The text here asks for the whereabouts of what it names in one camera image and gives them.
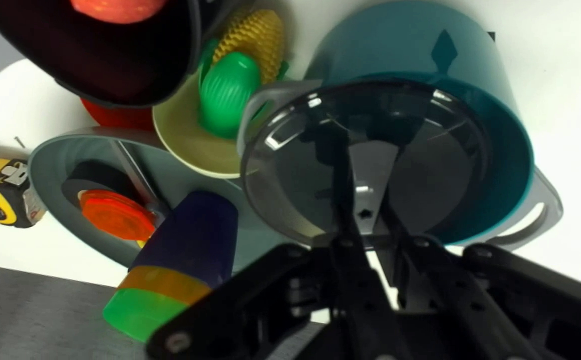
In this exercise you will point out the clear smoked pot lid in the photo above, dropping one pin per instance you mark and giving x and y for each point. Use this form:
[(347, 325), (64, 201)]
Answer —
[(290, 167)]

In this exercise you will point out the grey divided plate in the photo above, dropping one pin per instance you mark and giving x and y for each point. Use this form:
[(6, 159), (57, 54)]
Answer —
[(57, 167)]

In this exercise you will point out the small red toy food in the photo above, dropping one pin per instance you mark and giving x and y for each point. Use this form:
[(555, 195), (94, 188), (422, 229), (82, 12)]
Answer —
[(120, 9)]

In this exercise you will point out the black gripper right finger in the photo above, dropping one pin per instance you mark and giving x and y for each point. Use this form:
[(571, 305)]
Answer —
[(503, 307)]

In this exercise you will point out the yellow toy corn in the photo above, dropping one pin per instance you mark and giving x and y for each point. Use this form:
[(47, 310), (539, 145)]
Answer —
[(253, 37)]

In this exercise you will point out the green toy vegetable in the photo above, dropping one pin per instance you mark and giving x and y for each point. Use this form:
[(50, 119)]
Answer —
[(230, 92)]

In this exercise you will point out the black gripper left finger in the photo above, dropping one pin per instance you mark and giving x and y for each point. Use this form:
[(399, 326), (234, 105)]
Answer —
[(271, 307)]

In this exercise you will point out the red toy pan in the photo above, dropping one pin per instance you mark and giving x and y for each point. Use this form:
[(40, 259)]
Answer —
[(113, 117)]

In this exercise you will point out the stacked colourful toy cups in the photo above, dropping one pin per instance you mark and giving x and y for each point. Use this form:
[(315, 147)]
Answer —
[(183, 247)]

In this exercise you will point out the orange round toy lid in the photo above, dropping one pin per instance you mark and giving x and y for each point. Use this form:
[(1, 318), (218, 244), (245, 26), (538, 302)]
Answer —
[(116, 213)]

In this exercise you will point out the pale yellow toy bowl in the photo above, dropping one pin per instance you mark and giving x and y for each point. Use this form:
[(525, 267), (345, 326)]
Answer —
[(183, 142)]

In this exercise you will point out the blue toy pot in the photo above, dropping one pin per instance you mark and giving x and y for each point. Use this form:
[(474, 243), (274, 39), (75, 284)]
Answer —
[(477, 86)]

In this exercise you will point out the black toy pot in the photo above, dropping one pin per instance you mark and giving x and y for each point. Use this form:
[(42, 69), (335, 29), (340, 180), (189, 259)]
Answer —
[(71, 60)]

